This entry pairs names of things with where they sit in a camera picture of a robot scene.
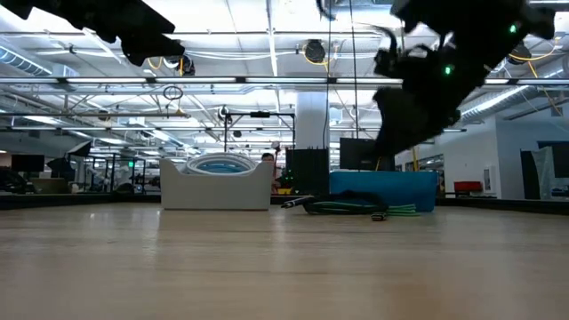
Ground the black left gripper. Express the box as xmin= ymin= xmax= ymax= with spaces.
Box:
xmin=30 ymin=0 xmax=186 ymax=67

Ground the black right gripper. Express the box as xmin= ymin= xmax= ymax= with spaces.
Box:
xmin=375 ymin=66 xmax=485 ymax=156

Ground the black cable bundle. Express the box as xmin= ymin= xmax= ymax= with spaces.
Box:
xmin=281 ymin=189 xmax=389 ymax=218

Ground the green cable bundle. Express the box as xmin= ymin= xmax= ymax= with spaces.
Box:
xmin=310 ymin=200 xmax=421 ymax=222

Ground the white cable bundle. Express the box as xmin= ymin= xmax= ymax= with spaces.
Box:
xmin=183 ymin=152 xmax=260 ymax=176

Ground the large black monitor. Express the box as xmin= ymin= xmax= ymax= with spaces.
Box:
xmin=340 ymin=137 xmax=379 ymax=172

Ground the teal plastic bin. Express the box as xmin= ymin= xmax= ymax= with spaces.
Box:
xmin=329 ymin=171 xmax=440 ymax=213

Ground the red box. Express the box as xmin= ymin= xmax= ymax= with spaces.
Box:
xmin=453 ymin=180 xmax=485 ymax=195

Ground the black equipment cabinet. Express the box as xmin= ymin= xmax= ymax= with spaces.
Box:
xmin=285 ymin=148 xmax=331 ymax=196

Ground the person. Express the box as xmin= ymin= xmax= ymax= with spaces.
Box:
xmin=260 ymin=141 xmax=283 ymax=196

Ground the grey plastic bin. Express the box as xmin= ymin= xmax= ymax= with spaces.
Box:
xmin=158 ymin=157 xmax=276 ymax=212

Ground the small black monitor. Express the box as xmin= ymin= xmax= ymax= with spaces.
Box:
xmin=11 ymin=154 xmax=45 ymax=173

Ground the black ceiling cable reel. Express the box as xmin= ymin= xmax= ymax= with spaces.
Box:
xmin=303 ymin=39 xmax=328 ymax=66
xmin=177 ymin=53 xmax=196 ymax=77
xmin=510 ymin=43 xmax=533 ymax=67

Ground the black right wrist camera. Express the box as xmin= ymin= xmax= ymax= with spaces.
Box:
xmin=373 ymin=44 xmax=404 ymax=80

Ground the black hanging cable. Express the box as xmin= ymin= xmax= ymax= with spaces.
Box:
xmin=349 ymin=0 xmax=360 ymax=140

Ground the black metal frame rig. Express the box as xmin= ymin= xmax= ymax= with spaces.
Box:
xmin=223 ymin=111 xmax=297 ymax=166

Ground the black right camera cable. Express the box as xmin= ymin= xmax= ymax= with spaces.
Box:
xmin=316 ymin=0 xmax=339 ymax=22

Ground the black aluminium table frame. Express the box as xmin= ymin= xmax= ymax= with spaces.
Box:
xmin=0 ymin=193 xmax=569 ymax=217

